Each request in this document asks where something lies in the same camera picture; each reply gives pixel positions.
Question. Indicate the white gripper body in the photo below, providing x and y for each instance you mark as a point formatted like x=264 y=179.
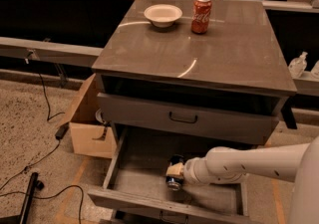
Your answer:
x=191 y=170

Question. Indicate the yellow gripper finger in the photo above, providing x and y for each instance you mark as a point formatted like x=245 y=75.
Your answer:
x=175 y=170

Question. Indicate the blue pepsi can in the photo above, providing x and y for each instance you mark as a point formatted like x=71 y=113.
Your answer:
x=173 y=183

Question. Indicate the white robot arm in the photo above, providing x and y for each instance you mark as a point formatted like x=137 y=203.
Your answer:
x=297 y=163

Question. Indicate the open middle drawer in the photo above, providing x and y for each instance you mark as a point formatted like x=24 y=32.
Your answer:
x=135 y=185

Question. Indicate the grey top drawer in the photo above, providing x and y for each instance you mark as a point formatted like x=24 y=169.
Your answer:
x=211 y=123

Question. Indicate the grey drawer cabinet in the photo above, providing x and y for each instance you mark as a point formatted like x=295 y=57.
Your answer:
x=236 y=66

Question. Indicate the red coca cola can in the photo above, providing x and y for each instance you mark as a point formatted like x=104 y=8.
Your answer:
x=201 y=16

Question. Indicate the cardboard box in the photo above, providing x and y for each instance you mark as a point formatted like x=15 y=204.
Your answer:
x=88 y=134

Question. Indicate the black power adapter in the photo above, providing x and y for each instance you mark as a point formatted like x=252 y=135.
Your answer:
x=61 y=131

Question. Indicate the black bar on floor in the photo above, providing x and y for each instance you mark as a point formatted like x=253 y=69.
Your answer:
x=22 y=217

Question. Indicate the clear plastic bottle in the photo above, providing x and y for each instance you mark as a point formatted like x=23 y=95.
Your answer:
x=298 y=65

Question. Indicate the white bowl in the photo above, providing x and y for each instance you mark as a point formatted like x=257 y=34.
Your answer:
x=162 y=15

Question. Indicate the black drawer handle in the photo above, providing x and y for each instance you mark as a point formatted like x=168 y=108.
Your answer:
x=182 y=117

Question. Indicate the grey metal rail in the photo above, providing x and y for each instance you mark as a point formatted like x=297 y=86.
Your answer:
x=66 y=54

